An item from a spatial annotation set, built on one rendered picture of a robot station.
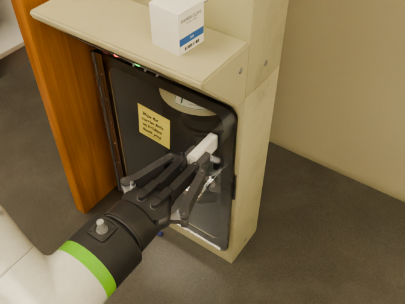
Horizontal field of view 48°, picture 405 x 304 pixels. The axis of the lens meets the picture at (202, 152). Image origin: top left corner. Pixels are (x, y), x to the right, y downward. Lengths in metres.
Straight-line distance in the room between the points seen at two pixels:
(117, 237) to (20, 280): 0.13
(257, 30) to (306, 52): 0.51
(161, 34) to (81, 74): 0.37
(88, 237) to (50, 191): 0.64
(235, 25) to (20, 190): 0.81
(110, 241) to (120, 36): 0.28
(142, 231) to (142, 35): 0.27
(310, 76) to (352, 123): 0.16
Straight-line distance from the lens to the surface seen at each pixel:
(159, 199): 0.67
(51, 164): 1.31
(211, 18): 0.67
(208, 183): 0.85
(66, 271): 0.59
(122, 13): 0.72
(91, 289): 0.59
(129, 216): 0.63
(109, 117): 0.96
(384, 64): 1.09
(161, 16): 0.60
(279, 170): 1.25
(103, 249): 0.60
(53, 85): 0.92
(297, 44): 1.15
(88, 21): 0.71
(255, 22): 0.64
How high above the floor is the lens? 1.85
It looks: 45 degrees down
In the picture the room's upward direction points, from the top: straight up
